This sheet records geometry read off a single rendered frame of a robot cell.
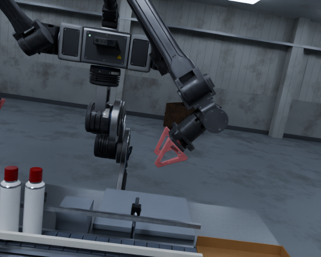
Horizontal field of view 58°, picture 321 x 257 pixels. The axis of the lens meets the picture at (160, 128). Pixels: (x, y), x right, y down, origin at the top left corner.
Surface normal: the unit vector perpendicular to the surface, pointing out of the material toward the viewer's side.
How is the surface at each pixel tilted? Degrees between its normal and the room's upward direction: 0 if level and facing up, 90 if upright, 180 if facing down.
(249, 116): 90
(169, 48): 75
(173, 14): 90
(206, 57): 90
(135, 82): 90
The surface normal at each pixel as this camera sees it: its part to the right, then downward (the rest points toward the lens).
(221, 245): 0.03, 0.21
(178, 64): -0.15, -0.09
